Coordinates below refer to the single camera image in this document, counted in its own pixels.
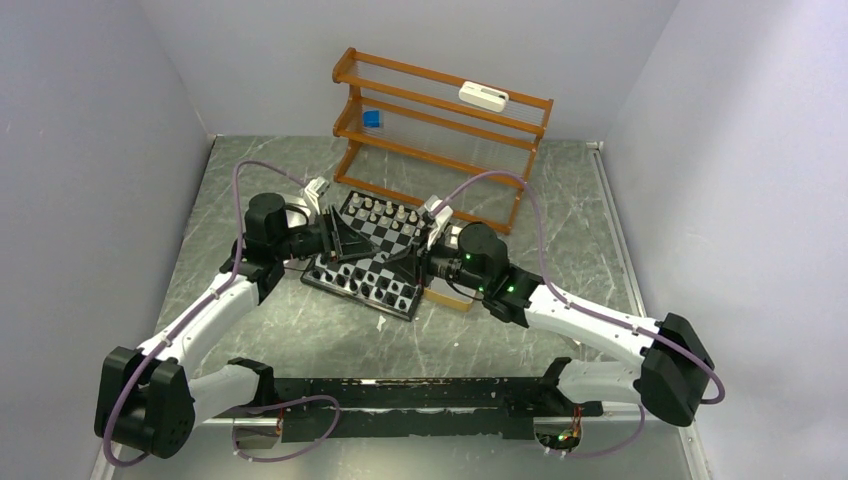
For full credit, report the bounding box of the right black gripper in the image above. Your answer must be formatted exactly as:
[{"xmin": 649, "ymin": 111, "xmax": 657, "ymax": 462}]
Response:
[{"xmin": 383, "ymin": 225, "xmax": 488, "ymax": 293}]

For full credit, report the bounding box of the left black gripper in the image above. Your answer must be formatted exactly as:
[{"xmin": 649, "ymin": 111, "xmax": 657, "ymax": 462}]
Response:
[{"xmin": 273, "ymin": 204, "xmax": 380, "ymax": 266}]

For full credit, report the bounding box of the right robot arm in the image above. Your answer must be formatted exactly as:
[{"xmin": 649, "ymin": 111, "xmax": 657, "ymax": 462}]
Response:
[{"xmin": 384, "ymin": 222, "xmax": 717, "ymax": 427}]

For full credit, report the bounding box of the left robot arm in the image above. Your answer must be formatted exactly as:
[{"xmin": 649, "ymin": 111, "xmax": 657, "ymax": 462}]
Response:
[{"xmin": 94, "ymin": 193, "xmax": 380, "ymax": 465}]

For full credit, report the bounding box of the black and white chessboard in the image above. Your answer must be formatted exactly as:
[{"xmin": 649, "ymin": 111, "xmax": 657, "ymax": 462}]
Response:
[{"xmin": 301, "ymin": 190, "xmax": 424, "ymax": 321}]

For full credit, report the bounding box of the silver tin box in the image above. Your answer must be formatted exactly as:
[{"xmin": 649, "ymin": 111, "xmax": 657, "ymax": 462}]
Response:
[{"xmin": 284, "ymin": 203, "xmax": 312, "ymax": 228}]

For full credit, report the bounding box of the blue cube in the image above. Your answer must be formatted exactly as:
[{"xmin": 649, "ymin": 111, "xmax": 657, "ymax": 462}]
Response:
[{"xmin": 361, "ymin": 110, "xmax": 383, "ymax": 128}]

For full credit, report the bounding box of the orange wooden shelf rack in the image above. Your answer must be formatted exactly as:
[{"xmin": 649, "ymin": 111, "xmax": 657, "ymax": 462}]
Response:
[{"xmin": 332, "ymin": 47, "xmax": 554, "ymax": 233}]

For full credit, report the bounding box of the white rectangular device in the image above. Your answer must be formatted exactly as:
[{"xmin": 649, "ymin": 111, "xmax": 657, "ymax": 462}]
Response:
[{"xmin": 457, "ymin": 81, "xmax": 510, "ymax": 113}]

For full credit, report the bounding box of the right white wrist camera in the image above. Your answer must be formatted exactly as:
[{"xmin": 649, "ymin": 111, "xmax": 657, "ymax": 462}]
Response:
[{"xmin": 421, "ymin": 195, "xmax": 453, "ymax": 250}]

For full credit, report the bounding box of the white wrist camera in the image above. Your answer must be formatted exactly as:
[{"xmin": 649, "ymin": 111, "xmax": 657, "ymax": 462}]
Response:
[
  {"xmin": 302, "ymin": 176, "xmax": 330, "ymax": 215},
  {"xmin": 421, "ymin": 195, "xmax": 453, "ymax": 250}
]

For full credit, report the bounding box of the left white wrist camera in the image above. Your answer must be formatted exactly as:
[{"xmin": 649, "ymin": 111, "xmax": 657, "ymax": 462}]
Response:
[{"xmin": 302, "ymin": 176, "xmax": 330, "ymax": 215}]

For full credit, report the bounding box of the black base frame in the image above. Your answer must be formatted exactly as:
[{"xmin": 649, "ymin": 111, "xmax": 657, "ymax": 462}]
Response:
[{"xmin": 225, "ymin": 358, "xmax": 604, "ymax": 443}]

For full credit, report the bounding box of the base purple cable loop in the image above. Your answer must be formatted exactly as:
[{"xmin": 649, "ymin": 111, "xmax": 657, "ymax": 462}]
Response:
[{"xmin": 230, "ymin": 395, "xmax": 342, "ymax": 464}]

